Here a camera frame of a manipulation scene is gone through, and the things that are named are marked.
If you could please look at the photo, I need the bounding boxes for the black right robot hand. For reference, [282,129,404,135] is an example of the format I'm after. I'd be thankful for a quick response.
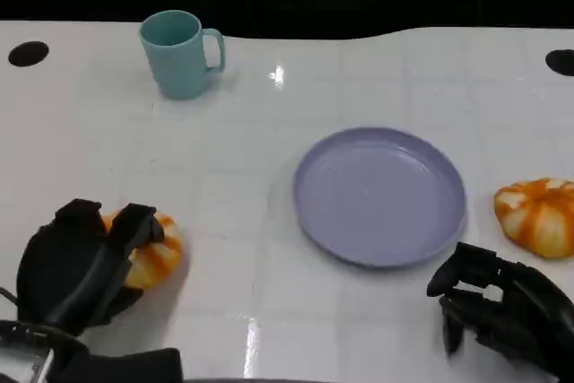
[425,241,574,379]

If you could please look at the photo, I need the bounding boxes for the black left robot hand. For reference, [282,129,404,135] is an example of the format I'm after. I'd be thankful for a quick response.
[15,197,165,337]

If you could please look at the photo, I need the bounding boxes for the orange and white bread roll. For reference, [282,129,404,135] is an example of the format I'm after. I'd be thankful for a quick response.
[493,177,574,260]
[100,208,185,290]

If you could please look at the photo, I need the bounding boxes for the lilac plate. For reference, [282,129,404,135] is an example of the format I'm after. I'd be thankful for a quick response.
[292,126,468,268]

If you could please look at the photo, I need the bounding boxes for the pale green mug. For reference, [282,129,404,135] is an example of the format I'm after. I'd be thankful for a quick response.
[138,9,226,100]

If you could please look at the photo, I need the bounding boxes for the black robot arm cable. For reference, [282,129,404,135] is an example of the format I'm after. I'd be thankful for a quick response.
[0,286,22,312]

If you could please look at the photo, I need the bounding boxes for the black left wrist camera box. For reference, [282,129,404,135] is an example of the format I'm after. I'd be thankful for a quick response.
[47,345,183,383]

